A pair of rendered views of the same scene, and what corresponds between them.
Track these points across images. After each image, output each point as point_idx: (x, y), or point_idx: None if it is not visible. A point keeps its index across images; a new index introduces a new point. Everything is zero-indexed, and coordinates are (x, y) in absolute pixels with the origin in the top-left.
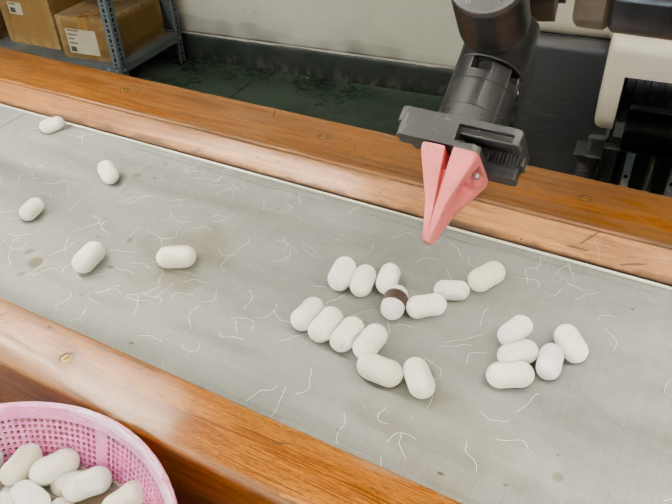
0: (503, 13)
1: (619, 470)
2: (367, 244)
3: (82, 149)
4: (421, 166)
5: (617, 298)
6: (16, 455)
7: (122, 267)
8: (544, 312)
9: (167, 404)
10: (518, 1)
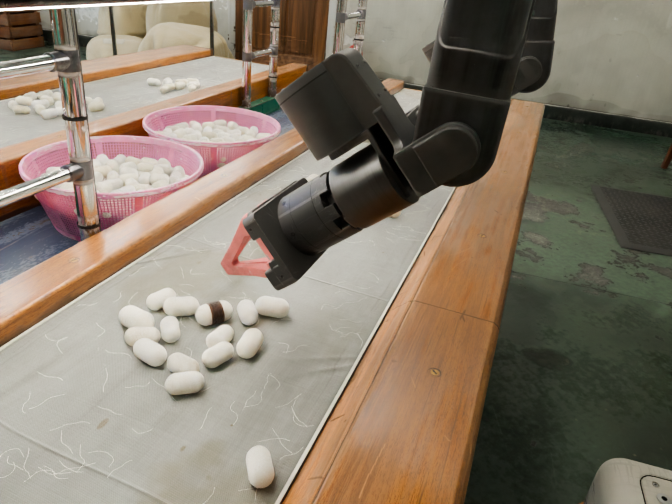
0: (425, 51)
1: None
2: None
3: None
4: (488, 193)
5: (392, 249)
6: (266, 136)
7: None
8: (370, 227)
9: (282, 143)
10: (431, 47)
